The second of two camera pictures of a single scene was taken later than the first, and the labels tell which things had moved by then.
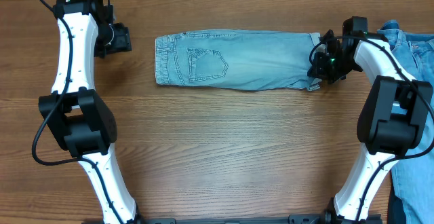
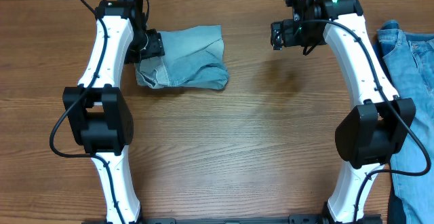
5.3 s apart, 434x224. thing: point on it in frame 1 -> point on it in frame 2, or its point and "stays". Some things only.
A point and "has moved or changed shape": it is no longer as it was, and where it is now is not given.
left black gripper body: (122, 39) -> (154, 45)
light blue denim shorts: (255, 60) has moved or changed shape
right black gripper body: (321, 66) -> (277, 34)
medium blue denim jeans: (411, 184) stays
